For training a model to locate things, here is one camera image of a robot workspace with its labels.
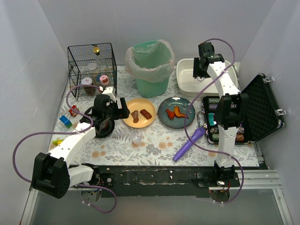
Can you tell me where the green blue chip stack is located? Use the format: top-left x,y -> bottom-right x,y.
208,98 -> 220,104

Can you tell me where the green trash bin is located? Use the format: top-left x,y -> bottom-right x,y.
132,39 -> 174,98

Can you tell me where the black small plate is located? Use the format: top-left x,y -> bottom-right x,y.
95,120 -> 115,138

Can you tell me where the brown jar white lid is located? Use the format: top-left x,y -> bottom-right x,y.
81,77 -> 96,96

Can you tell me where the purple toy microphone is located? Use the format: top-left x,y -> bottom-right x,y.
173,127 -> 205,162

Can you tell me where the blue toy brick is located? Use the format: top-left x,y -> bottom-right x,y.
59,115 -> 70,124

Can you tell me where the purple grey chip stack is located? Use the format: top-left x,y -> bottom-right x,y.
209,104 -> 218,111

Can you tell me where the floral table mat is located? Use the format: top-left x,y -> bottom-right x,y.
45,65 -> 258,166

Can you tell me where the yellow plastic plate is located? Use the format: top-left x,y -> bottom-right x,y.
123,98 -> 156,128

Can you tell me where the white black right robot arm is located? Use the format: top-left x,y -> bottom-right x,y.
193,39 -> 249,185

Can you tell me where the yellow toy brick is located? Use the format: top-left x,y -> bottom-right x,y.
52,139 -> 64,146

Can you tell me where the pink lid spice jar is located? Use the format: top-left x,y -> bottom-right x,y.
99,75 -> 114,94

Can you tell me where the blue glazed ceramic plate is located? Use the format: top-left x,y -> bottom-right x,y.
158,97 -> 196,129

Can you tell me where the orange chicken wing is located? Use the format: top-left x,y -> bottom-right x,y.
165,109 -> 175,120
173,106 -> 189,118

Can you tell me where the black wire cage rack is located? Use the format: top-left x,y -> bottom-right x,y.
67,43 -> 117,94

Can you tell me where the red owl toy block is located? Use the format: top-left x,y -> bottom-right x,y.
69,105 -> 79,117

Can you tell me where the white rectangular basin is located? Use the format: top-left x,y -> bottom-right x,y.
176,59 -> 239,98

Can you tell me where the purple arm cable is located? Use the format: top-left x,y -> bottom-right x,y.
183,38 -> 245,204
12,84 -> 117,214

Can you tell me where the clear jar blue label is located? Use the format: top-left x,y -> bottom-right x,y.
87,62 -> 100,84

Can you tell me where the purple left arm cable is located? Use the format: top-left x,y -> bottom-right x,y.
12,84 -> 117,214

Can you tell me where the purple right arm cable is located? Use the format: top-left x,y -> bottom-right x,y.
183,38 -> 245,204

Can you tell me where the brown meat piece right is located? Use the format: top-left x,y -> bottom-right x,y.
140,109 -> 152,120

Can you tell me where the black poker chip case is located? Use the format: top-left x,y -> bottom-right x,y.
202,73 -> 286,145

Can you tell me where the orange chicken wing right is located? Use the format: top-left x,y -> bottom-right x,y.
173,106 -> 189,118

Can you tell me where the glass bottle gold cap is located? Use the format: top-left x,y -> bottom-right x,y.
93,45 -> 109,73

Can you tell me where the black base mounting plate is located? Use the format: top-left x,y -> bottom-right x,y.
96,165 -> 241,198

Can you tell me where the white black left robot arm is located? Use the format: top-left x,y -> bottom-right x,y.
31,86 -> 130,199

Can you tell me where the brown meat piece left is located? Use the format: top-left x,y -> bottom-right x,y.
131,110 -> 139,123

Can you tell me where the pink bin liner bag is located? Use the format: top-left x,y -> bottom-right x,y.
125,39 -> 175,83

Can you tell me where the orange chicken wing left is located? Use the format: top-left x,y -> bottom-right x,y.
165,109 -> 175,120

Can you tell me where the brown meat piece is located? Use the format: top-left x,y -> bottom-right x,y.
140,109 -> 152,120
131,110 -> 139,123

